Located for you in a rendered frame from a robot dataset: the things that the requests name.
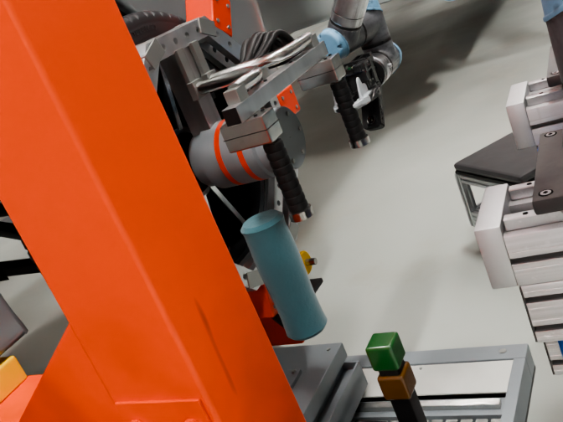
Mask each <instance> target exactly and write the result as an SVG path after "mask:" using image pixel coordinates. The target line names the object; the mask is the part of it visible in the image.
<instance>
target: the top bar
mask: <svg viewBox="0 0 563 422"><path fill-rule="evenodd" d="M327 54H328V50H327V47H326V44H325V43H324V41H321V42H319V45H317V46H316V47H315V48H312V49H308V50H305V51H302V52H301V53H300V54H299V55H297V56H296V57H295V58H293V59H292V60H290V61H289V62H288V63H286V64H284V65H283V66H282V67H281V68H280V69H278V70H277V71H276V72H274V73H273V74H272V75H270V76H268V77H267V78H266V79H264V80H263V81H262V82H261V83H260V84H258V85H256V86H255V87H254V88H252V89H251V90H249V91H248V92H247V93H248V95H249V97H248V98H246V99H245V100H243V101H242V102H241V103H237V104H234V105H229V106H227V107H226V108H225V109H223V110H222V111H221V112H222V115H223V117H224V119H225V122H226V124H227V126H228V127H229V126H235V125H238V124H241V123H243V122H244V121H246V120H247V119H248V118H249V117H251V116H252V115H253V114H254V113H256V112H257V111H258V110H259V109H260V108H261V107H262V106H264V105H265V104H266V103H268V102H269V101H270V100H272V99H273V98H274V97H275V96H277V95H278V94H279V93H281V92H282V91H283V90H284V89H286V88H287V87H288V86H289V85H290V84H291V83H292V82H294V81H295V80H296V79H298V78H299V77H300V76H301V75H303V74H304V73H305V72H307V71H308V70H309V69H310V68H312V67H313V66H314V65H315V64H316V63H317V62H318V61H320V60H321V59H322V58H324V57H325V56H326V55H327Z"/></svg>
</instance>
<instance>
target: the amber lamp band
mask: <svg viewBox="0 0 563 422"><path fill-rule="evenodd" d="M377 381H378V383H379V386H380V389H381V391H382V394H383V395H384V398H385V399H386V400H398V399H410V398H411V395H412V394H413V391H414V388H415V386H416V378H415V375H414V373H413V371H412V368H411V365H410V363H409V362H408V361H405V364H404V367H403V368H402V370H401V373H400V375H398V376H382V377H381V376H380V375H379V376H378V378H377Z"/></svg>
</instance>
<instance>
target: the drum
mask: <svg viewBox="0 0 563 422"><path fill-rule="evenodd" d="M274 111H275V112H276V116H277V119H279V123H280V125H281V128H282V134H281V135H280V136H279V137H278V138H281V139H282V140H283V142H284V147H285V148H286V149H287V154H288V155H289V157H290V159H291V163H292V165H293V169H298V168H299V167H300V166H301V165H302V163H303V161H304V158H305V155H306V141H305V136H304V133H303V129H302V126H301V123H300V121H299V120H298V119H297V116H296V115H295V114H294V113H293V112H292V111H291V110H290V109H289V108H287V107H285V106H278V107H275V108H274ZM225 123H226V122H225V119H224V120H221V121H217V122H215V123H214V124H213V126H212V127H211V129H209V130H206V131H201V132H200V134H199V135H197V136H193V137H192V139H191V141H190V143H189V161H190V164H191V167H192V169H193V171H194V174H195V175H196V177H197V178H198V180H199V181H200V182H202V183H203V184H205V185H208V186H210V187H213V186H217V187H219V188H231V187H234V186H239V185H243V184H247V183H253V182H256V181H260V180H265V179H268V178H274V177H275V175H274V173H273V171H272V168H271V165H270V161H269V160H268V159H267V156H266V153H265V151H264V149H263V145H262V146H259V147H253V148H250V149H246V150H243V151H239V152H234V153H230V152H229V150H228V148H227V146H226V144H225V142H224V138H223V137H222V134H221V132H220V128H221V127H222V126H223V125H224V124H225Z"/></svg>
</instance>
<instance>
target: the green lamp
mask: <svg viewBox="0 0 563 422"><path fill-rule="evenodd" d="M365 351H366V354H367V356H368V359H369V362H370V364H371V367H372V369H373V370H374V371H376V372H378V371H393V370H399V368H400V366H401V364H402V361H403V359H404V356H405V349H404V347H403V344H402V342H401V340H400V336H399V334H398V332H381V333H374V334H373V335H372V337H371V338H370V340H369V343H368V345H367V347H366V349H365Z"/></svg>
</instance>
